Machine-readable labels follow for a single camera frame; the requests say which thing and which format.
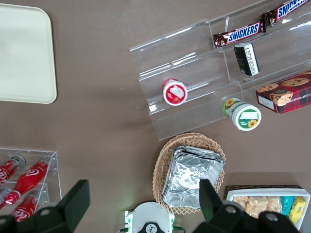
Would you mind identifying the white rectangular snack tray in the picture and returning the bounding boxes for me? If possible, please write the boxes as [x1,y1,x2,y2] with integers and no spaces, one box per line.
[226,189,308,231]

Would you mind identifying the stacked aluminium foil trays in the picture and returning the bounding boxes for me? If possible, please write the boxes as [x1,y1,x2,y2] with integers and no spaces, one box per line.
[162,145,226,210]

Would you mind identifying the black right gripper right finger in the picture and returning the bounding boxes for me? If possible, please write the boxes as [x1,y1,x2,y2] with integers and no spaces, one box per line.
[193,179,246,233]

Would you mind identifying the red tartan cookie box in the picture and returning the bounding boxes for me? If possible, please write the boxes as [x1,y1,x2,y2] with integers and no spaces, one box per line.
[256,71,311,115]

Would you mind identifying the black white small box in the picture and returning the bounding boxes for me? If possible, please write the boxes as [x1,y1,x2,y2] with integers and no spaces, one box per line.
[233,43,260,77]

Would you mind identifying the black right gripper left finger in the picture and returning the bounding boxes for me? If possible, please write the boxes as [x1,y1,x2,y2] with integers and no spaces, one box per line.
[14,179,91,233]

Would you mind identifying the yellow snack packet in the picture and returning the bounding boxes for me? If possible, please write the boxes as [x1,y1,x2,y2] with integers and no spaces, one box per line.
[288,196,306,224]

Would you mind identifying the rice cracker pack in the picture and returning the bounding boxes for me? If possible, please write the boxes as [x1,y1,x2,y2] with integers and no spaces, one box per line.
[266,196,283,214]
[232,196,250,215]
[247,195,269,219]

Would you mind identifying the cream plastic tray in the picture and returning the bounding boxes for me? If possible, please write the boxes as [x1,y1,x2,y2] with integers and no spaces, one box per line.
[0,3,58,104]

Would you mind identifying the clear acrylic stepped shelf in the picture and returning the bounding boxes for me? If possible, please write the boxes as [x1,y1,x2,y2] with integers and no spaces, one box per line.
[129,0,311,141]

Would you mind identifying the green sunflower yogurt cup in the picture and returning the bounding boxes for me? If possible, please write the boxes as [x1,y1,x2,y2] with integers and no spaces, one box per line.
[222,98,262,131]

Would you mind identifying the clear acrylic bottle rack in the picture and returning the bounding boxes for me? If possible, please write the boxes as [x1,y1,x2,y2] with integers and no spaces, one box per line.
[0,148,63,219]

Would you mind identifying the light oval wicker basket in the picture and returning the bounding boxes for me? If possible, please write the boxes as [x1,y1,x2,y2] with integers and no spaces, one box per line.
[152,132,225,216]

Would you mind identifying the Snickers chocolate bar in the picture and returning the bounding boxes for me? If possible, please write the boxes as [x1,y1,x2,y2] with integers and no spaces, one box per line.
[260,0,311,27]
[213,20,267,50]

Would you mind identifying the red strawberry yogurt cup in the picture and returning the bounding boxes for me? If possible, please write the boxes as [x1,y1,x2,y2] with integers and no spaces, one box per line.
[162,78,188,107]

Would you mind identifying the red cola bottle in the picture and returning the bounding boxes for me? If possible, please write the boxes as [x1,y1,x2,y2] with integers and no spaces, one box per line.
[3,155,51,204]
[11,193,41,223]
[0,155,26,182]

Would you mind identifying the teal snack packet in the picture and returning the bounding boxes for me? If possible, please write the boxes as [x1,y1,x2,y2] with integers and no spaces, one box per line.
[280,196,296,216]

